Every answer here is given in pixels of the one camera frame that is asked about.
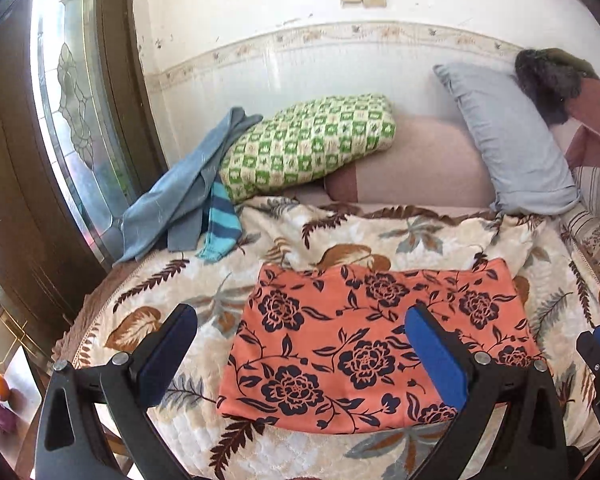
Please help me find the teal striped cloth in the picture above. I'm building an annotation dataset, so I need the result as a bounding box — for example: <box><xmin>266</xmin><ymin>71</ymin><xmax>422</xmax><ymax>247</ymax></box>
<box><xmin>196</xmin><ymin>181</ymin><xmax>242</xmax><ymax>262</ymax></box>

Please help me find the striped floral cushion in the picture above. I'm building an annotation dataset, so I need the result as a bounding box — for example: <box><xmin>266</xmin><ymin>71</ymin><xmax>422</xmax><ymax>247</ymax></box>
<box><xmin>560</xmin><ymin>165</ymin><xmax>600</xmax><ymax>271</ymax></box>

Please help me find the pink bolster cushion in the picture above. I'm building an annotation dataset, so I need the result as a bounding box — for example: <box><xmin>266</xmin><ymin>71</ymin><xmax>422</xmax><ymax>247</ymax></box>
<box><xmin>325</xmin><ymin>114</ymin><xmax>496</xmax><ymax>208</ymax></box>

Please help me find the leaf print fleece blanket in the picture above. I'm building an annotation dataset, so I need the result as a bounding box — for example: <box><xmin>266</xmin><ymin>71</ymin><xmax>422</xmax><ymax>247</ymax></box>
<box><xmin>55</xmin><ymin>195</ymin><xmax>600</xmax><ymax>480</ymax></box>

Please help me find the orange floral blouse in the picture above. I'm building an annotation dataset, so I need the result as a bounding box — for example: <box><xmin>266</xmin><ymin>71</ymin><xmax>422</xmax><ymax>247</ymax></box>
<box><xmin>216</xmin><ymin>258</ymin><xmax>543</xmax><ymax>435</ymax></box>

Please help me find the blue-grey cloth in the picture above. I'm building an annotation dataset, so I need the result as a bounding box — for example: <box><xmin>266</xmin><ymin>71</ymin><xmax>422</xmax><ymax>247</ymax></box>
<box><xmin>114</xmin><ymin>106</ymin><xmax>263</xmax><ymax>264</ymax></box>

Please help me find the pink and maroon blanket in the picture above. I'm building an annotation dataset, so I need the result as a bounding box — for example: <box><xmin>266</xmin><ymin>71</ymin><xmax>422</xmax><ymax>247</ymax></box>
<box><xmin>550</xmin><ymin>80</ymin><xmax>600</xmax><ymax>171</ymax></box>

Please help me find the green checked pillow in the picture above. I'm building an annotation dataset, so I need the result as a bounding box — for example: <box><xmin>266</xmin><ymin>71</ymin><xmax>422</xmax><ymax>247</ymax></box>
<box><xmin>219</xmin><ymin>93</ymin><xmax>397</xmax><ymax>204</ymax></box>

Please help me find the brown wooden door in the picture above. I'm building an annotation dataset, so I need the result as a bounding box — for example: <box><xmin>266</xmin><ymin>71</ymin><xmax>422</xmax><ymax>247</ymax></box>
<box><xmin>0</xmin><ymin>0</ymin><xmax>168</xmax><ymax>361</ymax></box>

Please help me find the fur-trimmed olive jacket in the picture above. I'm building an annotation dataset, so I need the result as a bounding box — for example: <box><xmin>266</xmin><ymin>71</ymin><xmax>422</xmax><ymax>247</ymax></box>
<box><xmin>515</xmin><ymin>47</ymin><xmax>600</xmax><ymax>126</ymax></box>

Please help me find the blue-grey pillow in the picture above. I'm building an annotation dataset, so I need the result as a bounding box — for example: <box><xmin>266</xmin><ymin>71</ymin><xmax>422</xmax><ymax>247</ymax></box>
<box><xmin>433</xmin><ymin>62</ymin><xmax>579</xmax><ymax>216</ymax></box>

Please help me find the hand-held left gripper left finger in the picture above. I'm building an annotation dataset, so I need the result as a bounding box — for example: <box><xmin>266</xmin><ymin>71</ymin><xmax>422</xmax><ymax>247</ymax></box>
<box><xmin>34</xmin><ymin>303</ymin><xmax>199</xmax><ymax>480</ymax></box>

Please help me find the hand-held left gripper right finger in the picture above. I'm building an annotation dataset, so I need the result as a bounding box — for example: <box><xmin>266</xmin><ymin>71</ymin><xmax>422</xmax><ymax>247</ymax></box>
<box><xmin>404</xmin><ymin>301</ymin><xmax>571</xmax><ymax>480</ymax></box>

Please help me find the stained glass door pane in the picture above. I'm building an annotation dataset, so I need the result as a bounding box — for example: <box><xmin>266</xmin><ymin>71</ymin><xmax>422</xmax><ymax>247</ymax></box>
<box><xmin>30</xmin><ymin>0</ymin><xmax>131</xmax><ymax>241</ymax></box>

